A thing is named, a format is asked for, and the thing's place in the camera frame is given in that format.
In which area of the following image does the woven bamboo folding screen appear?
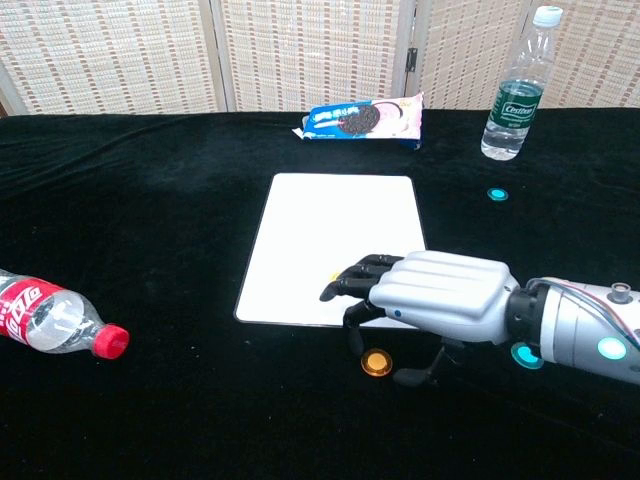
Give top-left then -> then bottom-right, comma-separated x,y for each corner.
0,0 -> 640,117

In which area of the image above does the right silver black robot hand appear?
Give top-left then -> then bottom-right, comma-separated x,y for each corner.
318,249 -> 522,389

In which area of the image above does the blue pink cookie pack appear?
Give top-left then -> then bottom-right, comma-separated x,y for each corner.
291,91 -> 425,151

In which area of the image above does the red label cola bottle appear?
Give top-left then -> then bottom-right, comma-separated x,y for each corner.
0,267 -> 131,361

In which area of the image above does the green label water bottle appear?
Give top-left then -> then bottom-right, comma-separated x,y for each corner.
480,5 -> 564,162

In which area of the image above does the black velvet tablecloth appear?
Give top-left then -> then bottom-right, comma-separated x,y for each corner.
0,105 -> 640,480

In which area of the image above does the white rectangular board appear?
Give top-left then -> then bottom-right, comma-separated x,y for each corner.
233,172 -> 444,332

